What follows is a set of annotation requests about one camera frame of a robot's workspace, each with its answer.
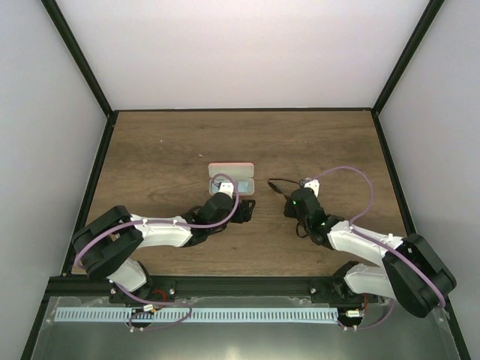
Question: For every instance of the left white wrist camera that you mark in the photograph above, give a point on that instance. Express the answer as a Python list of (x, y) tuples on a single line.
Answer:
[(227, 188)]

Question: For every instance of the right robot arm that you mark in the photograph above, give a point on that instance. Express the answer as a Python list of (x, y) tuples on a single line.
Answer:
[(406, 269)]

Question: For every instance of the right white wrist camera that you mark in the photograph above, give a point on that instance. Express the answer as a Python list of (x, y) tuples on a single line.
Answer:
[(312, 184)]

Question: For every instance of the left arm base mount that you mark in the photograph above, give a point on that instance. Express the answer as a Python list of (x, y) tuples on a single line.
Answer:
[(157, 289)]

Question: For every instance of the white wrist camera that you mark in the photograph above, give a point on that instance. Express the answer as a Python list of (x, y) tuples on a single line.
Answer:
[(227, 188), (312, 184)]

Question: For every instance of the pink glasses case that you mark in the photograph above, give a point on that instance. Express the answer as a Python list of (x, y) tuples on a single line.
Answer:
[(236, 171)]

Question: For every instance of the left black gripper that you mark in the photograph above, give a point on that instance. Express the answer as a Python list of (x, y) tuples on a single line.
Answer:
[(244, 214)]

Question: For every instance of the light blue cleaning cloth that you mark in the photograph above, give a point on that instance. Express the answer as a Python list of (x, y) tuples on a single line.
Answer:
[(243, 187)]

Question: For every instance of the black sunglasses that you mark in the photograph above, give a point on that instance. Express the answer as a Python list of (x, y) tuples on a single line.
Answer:
[(274, 184)]

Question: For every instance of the grey metal front plate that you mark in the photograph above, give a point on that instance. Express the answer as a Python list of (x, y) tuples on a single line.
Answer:
[(387, 333)]

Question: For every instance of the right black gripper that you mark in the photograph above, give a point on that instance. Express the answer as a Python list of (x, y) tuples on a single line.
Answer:
[(289, 211)]

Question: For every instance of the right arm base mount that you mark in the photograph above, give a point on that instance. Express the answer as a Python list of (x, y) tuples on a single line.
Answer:
[(333, 291)]

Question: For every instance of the light blue slotted strip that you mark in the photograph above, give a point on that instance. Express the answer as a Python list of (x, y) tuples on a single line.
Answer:
[(198, 315)]

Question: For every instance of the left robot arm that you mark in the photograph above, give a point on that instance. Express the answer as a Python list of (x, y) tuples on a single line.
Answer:
[(104, 247)]

